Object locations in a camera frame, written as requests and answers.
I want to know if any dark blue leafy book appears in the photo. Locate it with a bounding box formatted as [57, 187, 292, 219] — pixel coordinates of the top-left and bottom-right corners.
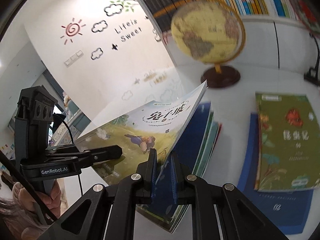
[172, 102, 213, 178]

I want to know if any green tree wall sticker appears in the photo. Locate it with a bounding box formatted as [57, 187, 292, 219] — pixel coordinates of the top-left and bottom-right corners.
[109, 0, 138, 13]

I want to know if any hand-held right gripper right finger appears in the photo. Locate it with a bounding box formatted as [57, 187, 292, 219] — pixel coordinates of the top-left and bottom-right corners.
[169, 152, 290, 240]

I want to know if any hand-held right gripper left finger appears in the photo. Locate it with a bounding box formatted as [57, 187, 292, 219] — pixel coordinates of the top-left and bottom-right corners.
[42, 149, 158, 240]

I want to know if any antique style desk globe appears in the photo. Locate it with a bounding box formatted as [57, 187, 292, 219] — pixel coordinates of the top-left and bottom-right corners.
[170, 0, 247, 89]

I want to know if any white wall switch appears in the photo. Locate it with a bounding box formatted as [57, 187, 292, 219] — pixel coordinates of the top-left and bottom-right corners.
[64, 51, 83, 67]

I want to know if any thin black cable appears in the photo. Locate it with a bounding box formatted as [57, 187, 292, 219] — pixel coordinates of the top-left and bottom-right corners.
[61, 120, 83, 197]

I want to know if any black lettering wall sticker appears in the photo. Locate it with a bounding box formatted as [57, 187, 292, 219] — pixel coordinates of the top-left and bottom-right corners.
[114, 20, 143, 43]

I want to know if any round embroidered fan on stand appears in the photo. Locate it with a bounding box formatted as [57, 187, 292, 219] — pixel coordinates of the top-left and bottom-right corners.
[296, 0, 320, 87]

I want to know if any thick black cable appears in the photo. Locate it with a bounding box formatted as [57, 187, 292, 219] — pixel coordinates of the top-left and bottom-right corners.
[0, 152, 50, 225]

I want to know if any red sun wall sticker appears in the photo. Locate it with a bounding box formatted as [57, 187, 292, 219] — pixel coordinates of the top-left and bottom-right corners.
[61, 18, 87, 44]

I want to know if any olive green flower book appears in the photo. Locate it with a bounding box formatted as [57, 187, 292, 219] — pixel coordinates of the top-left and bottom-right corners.
[254, 92, 320, 192]

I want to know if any set of black books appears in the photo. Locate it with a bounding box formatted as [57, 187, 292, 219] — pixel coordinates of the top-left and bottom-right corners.
[141, 0, 195, 29]

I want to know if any meadow rabbit picture book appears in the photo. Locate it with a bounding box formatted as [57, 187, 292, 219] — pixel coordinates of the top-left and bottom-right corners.
[75, 79, 208, 233]

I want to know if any person's left hand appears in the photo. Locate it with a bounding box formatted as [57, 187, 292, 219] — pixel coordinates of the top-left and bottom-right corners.
[11, 180, 62, 220]

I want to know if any black outline cloud sticker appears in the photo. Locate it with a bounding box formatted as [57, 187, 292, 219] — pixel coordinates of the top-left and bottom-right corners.
[91, 20, 108, 33]
[104, 4, 125, 17]
[90, 47, 104, 60]

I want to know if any person's dark hair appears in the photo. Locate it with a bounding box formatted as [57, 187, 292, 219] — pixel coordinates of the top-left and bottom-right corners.
[0, 196, 50, 240]

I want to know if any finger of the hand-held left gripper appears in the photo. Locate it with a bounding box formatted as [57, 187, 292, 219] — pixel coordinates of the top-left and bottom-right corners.
[45, 144, 123, 172]

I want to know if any white bookshelf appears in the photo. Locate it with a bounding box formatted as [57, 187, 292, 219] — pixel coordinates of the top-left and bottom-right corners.
[125, 0, 320, 85]

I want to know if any plain blue book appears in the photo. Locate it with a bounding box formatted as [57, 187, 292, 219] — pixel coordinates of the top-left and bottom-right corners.
[236, 112, 315, 235]

